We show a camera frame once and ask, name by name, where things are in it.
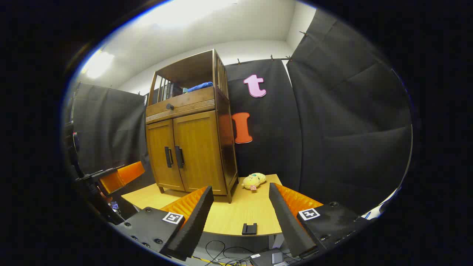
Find black backdrop cloth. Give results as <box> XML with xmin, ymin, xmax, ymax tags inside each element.
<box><xmin>67</xmin><ymin>9</ymin><xmax>412</xmax><ymax>215</ymax></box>

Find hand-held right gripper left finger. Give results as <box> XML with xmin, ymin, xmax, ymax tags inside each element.
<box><xmin>113</xmin><ymin>185</ymin><xmax>214</xmax><ymax>262</ymax></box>

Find blue folded cloth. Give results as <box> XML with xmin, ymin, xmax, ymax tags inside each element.
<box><xmin>187</xmin><ymin>82</ymin><xmax>214</xmax><ymax>92</ymax></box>

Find wooden double-door shoe cabinet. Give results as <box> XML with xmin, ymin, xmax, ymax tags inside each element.
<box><xmin>145</xmin><ymin>49</ymin><xmax>239</xmax><ymax>204</ymax></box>

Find wooden drawer with black knob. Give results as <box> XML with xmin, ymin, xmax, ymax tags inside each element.
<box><xmin>146</xmin><ymin>87</ymin><xmax>216</xmax><ymax>124</ymax></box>

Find yellow plush toy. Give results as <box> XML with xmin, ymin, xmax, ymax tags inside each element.
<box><xmin>242</xmin><ymin>173</ymin><xmax>266</xmax><ymax>191</ymax></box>

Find black cables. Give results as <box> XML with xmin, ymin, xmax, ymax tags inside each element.
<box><xmin>205</xmin><ymin>240</ymin><xmax>255</xmax><ymax>266</ymax></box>

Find ceiling light panel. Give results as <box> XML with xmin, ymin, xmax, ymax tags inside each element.
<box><xmin>83</xmin><ymin>51</ymin><xmax>115</xmax><ymax>79</ymax></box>

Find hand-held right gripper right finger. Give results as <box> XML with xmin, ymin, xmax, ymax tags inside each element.
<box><xmin>269</xmin><ymin>183</ymin><xmax>370</xmax><ymax>258</ymax></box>

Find black device box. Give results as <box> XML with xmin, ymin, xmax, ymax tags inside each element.
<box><xmin>251</xmin><ymin>249</ymin><xmax>289</xmax><ymax>266</ymax></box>

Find row of books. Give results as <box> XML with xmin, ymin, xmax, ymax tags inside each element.
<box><xmin>163</xmin><ymin>82</ymin><xmax>184</xmax><ymax>100</ymax></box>

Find wooden cabinet door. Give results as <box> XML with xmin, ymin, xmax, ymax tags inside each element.
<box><xmin>146</xmin><ymin>119</ymin><xmax>185</xmax><ymax>191</ymax></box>
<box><xmin>173</xmin><ymin>110</ymin><xmax>228</xmax><ymax>195</ymax></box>

